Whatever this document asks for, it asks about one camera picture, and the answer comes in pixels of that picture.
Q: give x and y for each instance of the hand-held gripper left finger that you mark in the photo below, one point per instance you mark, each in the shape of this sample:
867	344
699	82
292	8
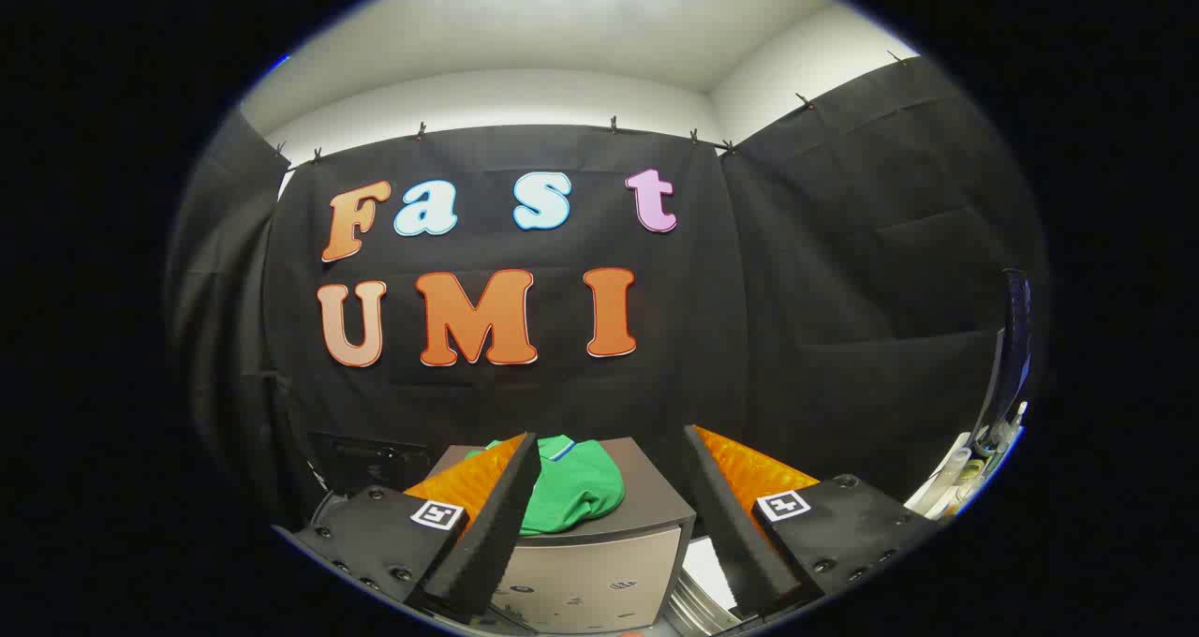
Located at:
496	525

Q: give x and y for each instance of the black backdrop cloth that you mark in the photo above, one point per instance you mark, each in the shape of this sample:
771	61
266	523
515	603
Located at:
796	318

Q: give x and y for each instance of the dark washing machine lid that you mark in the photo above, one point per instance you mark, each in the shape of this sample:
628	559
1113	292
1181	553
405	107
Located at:
375	459

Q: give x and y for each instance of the grey cabinet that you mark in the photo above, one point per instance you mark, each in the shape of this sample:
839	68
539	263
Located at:
599	571

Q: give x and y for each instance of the green polo shirt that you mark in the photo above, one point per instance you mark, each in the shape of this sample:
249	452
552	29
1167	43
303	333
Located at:
576	487

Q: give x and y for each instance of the white tube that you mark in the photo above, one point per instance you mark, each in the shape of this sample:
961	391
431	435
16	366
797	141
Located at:
941	482

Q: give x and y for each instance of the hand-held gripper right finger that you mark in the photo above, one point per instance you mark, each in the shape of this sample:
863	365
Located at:
726	525

